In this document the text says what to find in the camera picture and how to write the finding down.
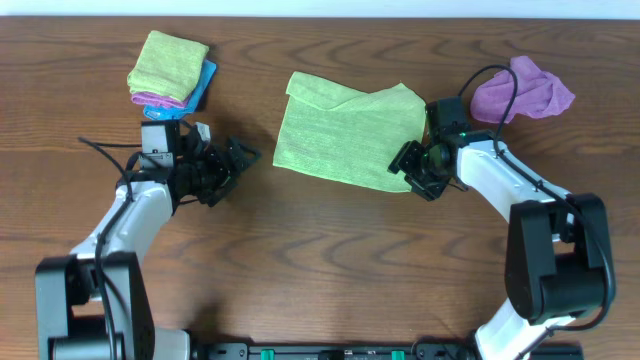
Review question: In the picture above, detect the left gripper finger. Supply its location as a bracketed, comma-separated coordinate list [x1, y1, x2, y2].
[226, 137, 261, 174]
[204, 173, 238, 207]

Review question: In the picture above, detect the green microfibre cloth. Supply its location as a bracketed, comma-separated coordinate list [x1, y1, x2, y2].
[273, 72, 426, 193]

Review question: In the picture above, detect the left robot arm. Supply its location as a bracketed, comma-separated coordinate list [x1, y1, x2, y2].
[34, 120, 261, 360]

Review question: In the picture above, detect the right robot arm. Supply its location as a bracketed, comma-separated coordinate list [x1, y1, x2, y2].
[388, 97, 615, 359]

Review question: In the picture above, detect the folded blue cloth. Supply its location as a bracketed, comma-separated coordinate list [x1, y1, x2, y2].
[143, 60, 217, 120]

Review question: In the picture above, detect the folded pink cloth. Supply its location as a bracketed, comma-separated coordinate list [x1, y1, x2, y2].
[131, 92, 189, 109]

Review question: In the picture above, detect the folded green cloth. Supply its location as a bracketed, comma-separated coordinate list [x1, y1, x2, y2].
[127, 30, 209, 102]

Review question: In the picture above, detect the crumpled purple cloth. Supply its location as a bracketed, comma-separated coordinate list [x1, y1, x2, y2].
[470, 56, 576, 124]

